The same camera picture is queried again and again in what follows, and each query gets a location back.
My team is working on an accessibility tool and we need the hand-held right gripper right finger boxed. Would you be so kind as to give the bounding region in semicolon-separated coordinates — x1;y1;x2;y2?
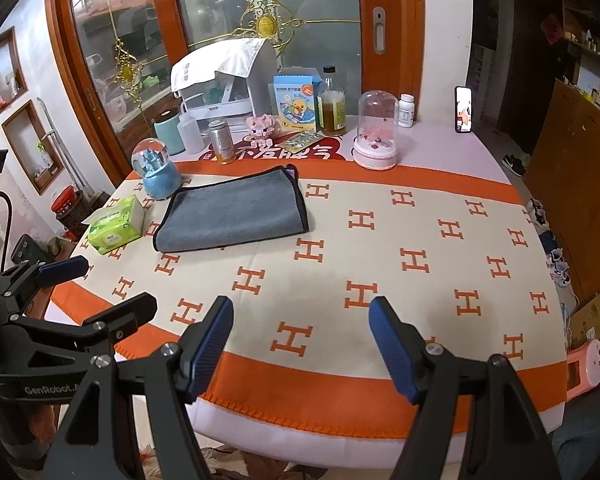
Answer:
368;295;564;480

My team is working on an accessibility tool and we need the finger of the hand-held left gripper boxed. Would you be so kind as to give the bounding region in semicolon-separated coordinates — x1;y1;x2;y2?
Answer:
20;295;159;361
0;255;90;295

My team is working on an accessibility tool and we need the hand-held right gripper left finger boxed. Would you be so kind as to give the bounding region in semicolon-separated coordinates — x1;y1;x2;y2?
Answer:
46;295;235;480

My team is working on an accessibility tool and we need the grey towel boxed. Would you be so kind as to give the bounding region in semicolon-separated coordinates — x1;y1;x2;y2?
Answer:
152;164;311;254

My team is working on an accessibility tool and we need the red bucket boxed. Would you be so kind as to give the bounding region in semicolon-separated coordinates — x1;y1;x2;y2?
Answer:
50;184;84;222

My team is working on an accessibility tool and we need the green tissue pack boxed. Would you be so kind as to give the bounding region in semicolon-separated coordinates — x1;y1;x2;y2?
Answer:
87;196;146;255

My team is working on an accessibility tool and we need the orange and cream patterned blanket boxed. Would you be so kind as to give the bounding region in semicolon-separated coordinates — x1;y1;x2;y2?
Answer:
50;157;569;427

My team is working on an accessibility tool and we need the blue snow globe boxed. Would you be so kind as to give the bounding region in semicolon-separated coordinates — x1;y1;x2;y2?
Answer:
131;138;182;201

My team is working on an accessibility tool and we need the mint green cylinder container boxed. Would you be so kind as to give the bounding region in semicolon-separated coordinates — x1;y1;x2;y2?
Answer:
152;107;187;157

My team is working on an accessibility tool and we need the white patterned shoe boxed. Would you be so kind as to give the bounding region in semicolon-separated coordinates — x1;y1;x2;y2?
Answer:
525;197;549;226
545;246;572;287

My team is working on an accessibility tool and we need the white squeeze bottle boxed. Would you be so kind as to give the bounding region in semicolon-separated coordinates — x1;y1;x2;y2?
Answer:
176;101;206;155

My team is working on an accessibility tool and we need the pink plastic device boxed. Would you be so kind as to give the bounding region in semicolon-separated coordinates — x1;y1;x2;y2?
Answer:
564;338;600;403

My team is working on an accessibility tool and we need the metal can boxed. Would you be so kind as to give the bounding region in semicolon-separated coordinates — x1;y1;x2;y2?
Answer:
208;119;236;165

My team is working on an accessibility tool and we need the cardboard box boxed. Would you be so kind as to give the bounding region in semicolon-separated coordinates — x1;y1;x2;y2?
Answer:
569;281;600;362

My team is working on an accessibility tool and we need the pink printed tablecloth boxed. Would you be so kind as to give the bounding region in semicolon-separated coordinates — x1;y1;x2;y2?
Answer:
44;122;567;453

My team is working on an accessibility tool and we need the pink glass dome ornament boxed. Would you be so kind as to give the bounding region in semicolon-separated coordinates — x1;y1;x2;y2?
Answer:
352;90;399;170

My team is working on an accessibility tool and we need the dark sneaker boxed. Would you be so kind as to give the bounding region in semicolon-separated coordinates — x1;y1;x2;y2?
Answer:
501;153;527;177

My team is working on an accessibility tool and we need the silver blister pack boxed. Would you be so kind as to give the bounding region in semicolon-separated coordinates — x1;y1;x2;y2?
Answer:
279;132;326;154

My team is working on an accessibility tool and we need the pink block pig toy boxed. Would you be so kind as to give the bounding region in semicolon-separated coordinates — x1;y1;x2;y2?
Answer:
244;113;280;140

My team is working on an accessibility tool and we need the white pill bottle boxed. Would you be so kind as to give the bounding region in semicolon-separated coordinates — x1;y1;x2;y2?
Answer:
397;93;416;130

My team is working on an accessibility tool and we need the wooden board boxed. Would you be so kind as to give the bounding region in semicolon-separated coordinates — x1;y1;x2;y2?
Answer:
522;78;600;307

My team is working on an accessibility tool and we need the smartphone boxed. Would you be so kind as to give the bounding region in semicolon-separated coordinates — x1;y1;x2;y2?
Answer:
453;85;474;135

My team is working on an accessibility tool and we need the glass bottle with yellow liquid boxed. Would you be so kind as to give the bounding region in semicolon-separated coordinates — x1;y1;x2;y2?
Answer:
317;65;349;136

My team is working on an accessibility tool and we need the white paper bag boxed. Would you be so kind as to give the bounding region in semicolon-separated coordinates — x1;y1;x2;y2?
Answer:
169;37;272;100

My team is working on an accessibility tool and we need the blue duck print box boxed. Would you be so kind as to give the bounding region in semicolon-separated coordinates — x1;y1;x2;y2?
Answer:
272;73;324;136

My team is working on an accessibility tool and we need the white plastic storage rack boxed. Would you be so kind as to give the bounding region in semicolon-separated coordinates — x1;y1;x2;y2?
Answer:
182;39;279;122

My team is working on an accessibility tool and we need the wooden framed glass door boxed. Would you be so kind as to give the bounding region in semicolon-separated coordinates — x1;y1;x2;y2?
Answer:
43;0;427;187

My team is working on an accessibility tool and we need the wooden wall niche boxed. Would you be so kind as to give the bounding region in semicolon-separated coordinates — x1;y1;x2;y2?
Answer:
0;26;30;116
0;98;53;196

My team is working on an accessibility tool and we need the silver door handle plate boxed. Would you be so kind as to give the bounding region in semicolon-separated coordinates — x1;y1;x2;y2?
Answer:
371;6;387;55

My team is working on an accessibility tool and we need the cluttered wall shelf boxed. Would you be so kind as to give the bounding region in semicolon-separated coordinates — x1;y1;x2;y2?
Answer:
560;4;600;122

